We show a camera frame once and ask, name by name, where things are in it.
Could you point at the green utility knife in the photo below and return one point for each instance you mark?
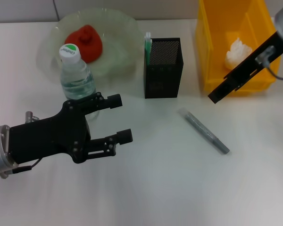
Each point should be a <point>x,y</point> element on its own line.
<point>147,47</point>

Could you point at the clear water bottle green label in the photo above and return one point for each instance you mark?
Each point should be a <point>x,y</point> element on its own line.
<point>75,77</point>

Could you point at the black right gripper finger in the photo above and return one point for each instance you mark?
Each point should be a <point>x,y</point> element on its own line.
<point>220,91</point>

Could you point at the yellow plastic bin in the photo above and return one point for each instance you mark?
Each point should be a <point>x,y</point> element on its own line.
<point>217,47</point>

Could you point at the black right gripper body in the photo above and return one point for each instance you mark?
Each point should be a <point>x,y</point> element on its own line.
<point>254,62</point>

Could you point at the white paper ball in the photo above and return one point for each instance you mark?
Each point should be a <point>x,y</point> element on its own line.
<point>237,55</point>

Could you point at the black mesh pen holder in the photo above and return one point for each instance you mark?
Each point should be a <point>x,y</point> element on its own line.
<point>162,80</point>

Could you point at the grey marker pen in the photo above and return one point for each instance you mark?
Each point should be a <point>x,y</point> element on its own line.
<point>202,128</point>

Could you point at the pale green glass fruit plate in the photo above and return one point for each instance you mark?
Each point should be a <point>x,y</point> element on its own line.
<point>118,30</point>

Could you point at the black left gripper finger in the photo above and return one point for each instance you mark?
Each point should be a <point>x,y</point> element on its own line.
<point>125,137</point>
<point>114,101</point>

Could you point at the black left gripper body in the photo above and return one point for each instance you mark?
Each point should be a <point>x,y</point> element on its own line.
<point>49,139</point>

